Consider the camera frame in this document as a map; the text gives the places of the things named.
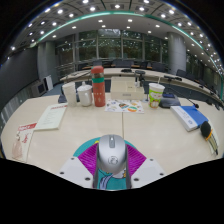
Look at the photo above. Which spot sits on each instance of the white leaning board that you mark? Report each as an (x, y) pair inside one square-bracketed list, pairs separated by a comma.
[(49, 82)]

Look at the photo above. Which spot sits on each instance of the red insulated drink bottle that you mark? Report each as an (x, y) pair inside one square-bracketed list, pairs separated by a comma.
[(98, 88)]

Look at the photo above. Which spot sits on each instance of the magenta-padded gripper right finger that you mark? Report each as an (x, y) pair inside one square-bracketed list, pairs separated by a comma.
[(136, 160)]

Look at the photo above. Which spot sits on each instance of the dark office chairs group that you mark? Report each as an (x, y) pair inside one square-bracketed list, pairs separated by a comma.
[(158, 66)]

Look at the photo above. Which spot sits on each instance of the ceiling lights group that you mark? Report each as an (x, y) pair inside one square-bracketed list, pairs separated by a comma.
[(129, 20)]

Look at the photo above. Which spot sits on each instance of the green printed cup with straw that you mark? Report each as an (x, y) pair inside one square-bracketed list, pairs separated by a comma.
[(156, 96)]

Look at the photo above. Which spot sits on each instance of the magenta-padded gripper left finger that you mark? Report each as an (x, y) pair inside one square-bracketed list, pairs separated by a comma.
[(87, 159)]

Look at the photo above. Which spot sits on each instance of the colourful sticker sheet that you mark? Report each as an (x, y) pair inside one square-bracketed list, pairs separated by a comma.
[(124, 106)]

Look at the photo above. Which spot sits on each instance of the red and white leaflet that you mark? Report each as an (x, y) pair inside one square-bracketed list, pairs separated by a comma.
[(24, 141)]

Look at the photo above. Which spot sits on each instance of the round teal cartoon mouse pad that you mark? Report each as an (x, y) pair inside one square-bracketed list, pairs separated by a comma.
[(110, 182)]

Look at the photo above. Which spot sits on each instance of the white cardboard box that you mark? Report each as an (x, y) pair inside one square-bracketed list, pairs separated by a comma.
[(126, 90)]

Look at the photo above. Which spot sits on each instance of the black handheld microphone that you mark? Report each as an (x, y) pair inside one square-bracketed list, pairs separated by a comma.
[(206, 129)]

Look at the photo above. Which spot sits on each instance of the white printed paper sheet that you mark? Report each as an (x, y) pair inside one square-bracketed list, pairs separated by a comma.
[(51, 116)]

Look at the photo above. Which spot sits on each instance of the blue and white book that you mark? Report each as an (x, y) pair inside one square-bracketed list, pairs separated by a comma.
[(188, 117)]

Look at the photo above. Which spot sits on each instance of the black desk conference microphone unit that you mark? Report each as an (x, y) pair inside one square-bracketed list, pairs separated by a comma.
[(169, 101), (63, 99)]

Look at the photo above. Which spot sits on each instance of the silver computer mouse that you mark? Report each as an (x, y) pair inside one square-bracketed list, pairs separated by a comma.
[(112, 155)]

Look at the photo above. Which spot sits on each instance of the long curved wooden desk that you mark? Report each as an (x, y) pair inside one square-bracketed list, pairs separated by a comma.
[(113, 72)]

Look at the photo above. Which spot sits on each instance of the white paper cup stack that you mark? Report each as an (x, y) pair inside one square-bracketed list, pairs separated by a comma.
[(70, 95)]

